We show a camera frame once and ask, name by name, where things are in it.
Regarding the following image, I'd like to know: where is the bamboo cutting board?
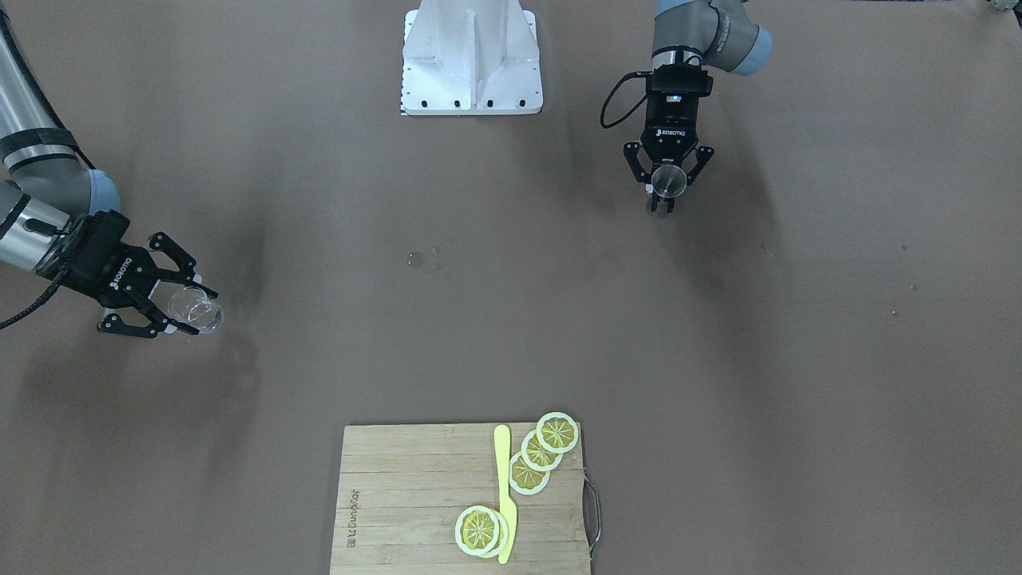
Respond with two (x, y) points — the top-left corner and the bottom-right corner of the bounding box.
(329, 422), (601, 574)

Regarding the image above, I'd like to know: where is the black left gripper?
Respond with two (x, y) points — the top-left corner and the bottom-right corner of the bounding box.
(623, 68), (715, 212)

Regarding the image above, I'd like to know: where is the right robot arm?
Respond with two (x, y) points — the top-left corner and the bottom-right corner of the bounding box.
(1, 11), (222, 339)

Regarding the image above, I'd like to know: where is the clear glass shaker cup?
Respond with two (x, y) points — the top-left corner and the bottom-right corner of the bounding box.
(168, 287), (224, 335)

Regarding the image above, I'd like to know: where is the yellow plastic knife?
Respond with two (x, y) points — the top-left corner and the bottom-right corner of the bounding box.
(493, 423), (518, 565)

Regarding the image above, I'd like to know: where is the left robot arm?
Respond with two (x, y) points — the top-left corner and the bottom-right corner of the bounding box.
(623, 1), (773, 212)

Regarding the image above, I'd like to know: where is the steel measuring jigger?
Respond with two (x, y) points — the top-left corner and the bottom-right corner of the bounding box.
(645, 163), (689, 212)

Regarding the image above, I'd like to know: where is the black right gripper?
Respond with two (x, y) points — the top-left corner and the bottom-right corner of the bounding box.
(56, 209), (220, 339)

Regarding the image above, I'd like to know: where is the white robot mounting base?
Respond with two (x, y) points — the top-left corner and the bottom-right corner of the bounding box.
(399, 1), (544, 116)

